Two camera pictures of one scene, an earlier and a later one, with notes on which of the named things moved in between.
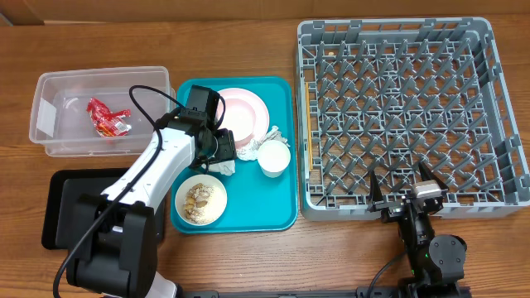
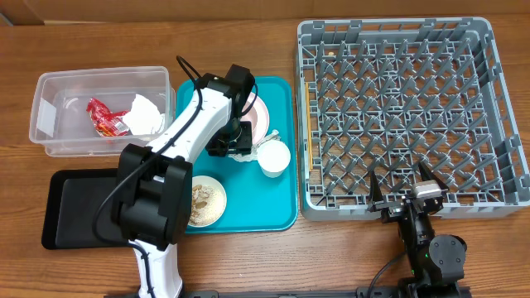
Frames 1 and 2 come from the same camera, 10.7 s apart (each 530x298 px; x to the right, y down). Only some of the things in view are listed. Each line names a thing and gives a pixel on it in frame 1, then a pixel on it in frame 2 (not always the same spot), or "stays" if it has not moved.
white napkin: x=226 y=167 -> x=144 y=117
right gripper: x=392 y=208 stays
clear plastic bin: x=89 y=112 stays
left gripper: x=227 y=148 -> x=243 y=144
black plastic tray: x=64 y=188 stays
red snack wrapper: x=108 y=123 stays
